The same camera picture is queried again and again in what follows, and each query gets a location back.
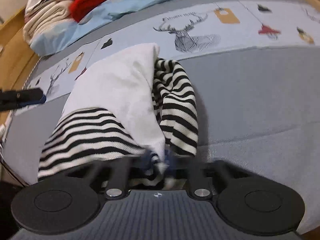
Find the wooden bed frame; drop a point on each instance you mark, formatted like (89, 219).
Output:
(17, 58)

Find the cream folded blanket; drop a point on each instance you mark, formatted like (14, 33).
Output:
(46, 18)

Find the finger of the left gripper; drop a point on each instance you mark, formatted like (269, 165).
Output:
(17, 99)

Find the grey printed bed sheet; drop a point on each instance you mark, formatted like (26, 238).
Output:
(258, 108)

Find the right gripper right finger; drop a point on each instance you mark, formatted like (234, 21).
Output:
(188, 168)

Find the striped white hooded sweater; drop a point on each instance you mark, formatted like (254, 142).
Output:
(132, 103)

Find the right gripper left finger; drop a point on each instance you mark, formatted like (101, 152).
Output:
(118, 181)

